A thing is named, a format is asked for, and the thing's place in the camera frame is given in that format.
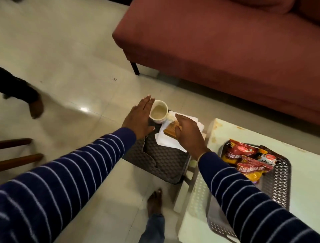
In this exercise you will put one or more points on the brown white snack packet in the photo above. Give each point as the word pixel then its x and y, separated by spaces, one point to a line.
pixel 267 157

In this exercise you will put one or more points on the white floral mug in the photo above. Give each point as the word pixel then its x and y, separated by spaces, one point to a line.
pixel 158 112

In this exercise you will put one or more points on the red sofa back cushion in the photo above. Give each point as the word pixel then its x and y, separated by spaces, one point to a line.
pixel 262 5
pixel 310 10

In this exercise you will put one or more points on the person's right hand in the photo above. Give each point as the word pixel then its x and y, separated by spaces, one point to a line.
pixel 191 137

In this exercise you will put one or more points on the person's left forearm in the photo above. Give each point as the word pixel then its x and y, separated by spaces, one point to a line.
pixel 62 187

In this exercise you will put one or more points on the person's right forearm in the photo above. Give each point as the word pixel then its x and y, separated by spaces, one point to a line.
pixel 250 200

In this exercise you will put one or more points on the dark woven plastic stool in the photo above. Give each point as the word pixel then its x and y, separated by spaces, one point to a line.
pixel 162 162

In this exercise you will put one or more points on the brown plastic napkin holder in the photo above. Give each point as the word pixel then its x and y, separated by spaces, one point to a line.
pixel 171 130

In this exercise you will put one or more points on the white paper napkins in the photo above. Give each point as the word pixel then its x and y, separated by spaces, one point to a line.
pixel 167 142

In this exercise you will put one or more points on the wooden chair frame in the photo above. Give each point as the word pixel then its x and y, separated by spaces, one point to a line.
pixel 20 159

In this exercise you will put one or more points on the white glass coffee table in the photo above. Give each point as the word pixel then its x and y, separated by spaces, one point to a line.
pixel 305 180

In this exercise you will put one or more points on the grey perforated plastic tray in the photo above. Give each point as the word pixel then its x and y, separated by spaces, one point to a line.
pixel 277 180

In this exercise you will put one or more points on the person's left leg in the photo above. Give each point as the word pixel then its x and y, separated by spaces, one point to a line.
pixel 153 215

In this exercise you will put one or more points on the person's leg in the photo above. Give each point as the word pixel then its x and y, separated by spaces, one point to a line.
pixel 17 87
pixel 153 215

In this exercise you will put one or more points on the red fabric sofa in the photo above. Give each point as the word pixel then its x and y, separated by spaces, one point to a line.
pixel 225 50

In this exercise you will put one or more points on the red yellow snack packet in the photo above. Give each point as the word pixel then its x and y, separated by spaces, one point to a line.
pixel 252 169
pixel 240 150

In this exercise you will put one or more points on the person's left hand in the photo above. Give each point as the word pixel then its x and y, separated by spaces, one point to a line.
pixel 137 120

